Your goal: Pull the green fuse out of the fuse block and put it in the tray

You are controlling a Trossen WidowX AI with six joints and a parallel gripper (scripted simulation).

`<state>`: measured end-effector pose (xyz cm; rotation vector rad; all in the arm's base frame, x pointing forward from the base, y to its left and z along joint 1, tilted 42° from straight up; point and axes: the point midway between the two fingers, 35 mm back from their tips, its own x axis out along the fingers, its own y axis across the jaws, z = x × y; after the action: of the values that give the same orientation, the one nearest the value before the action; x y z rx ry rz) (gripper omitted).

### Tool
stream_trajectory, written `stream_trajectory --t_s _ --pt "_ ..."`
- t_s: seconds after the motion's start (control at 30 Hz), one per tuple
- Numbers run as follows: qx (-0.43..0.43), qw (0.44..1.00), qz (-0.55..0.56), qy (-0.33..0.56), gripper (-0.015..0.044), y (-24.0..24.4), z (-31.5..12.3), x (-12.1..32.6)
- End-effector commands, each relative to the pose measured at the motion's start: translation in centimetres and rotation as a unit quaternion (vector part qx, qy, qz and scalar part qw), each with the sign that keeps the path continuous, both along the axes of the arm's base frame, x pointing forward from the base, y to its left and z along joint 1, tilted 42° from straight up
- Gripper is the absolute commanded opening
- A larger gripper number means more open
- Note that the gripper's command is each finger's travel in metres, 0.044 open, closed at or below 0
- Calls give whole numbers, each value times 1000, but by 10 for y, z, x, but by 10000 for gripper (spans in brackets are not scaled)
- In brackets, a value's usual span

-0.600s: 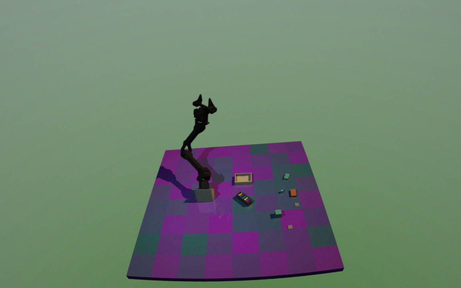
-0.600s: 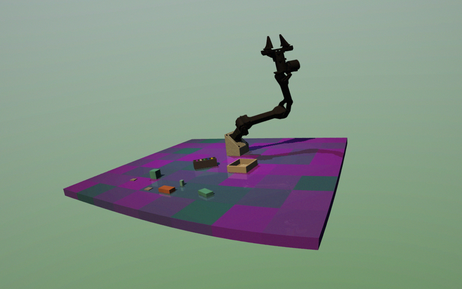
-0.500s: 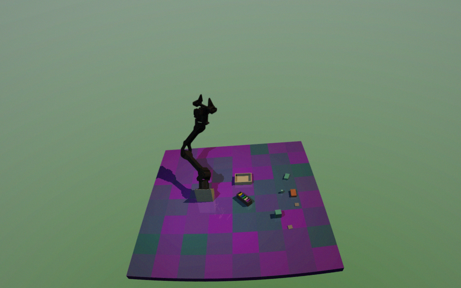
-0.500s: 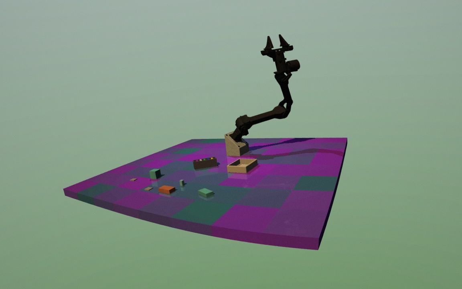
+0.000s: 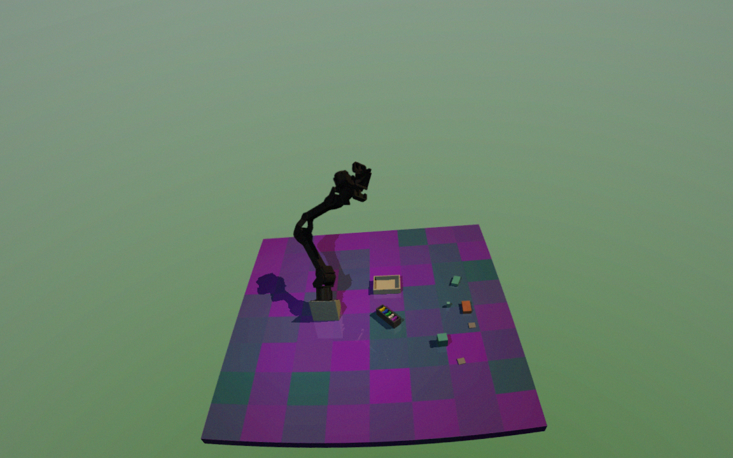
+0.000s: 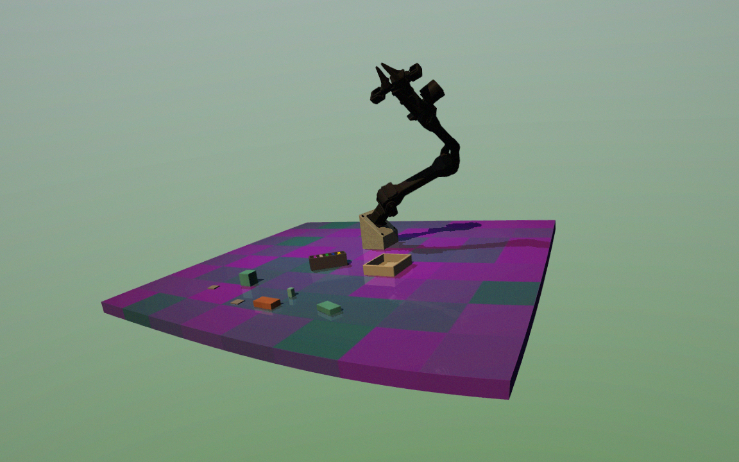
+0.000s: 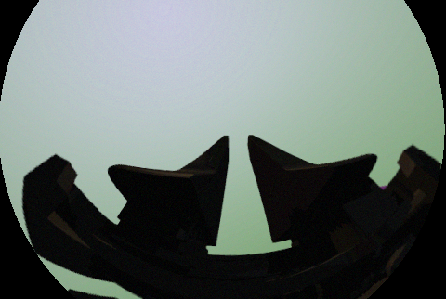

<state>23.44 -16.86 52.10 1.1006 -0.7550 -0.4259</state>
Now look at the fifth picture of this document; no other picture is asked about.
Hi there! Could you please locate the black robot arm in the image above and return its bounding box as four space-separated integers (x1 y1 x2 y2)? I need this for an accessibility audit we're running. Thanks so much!
293 170 354 301

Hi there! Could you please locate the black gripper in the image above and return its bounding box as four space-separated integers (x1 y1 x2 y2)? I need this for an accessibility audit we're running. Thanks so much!
344 162 372 202

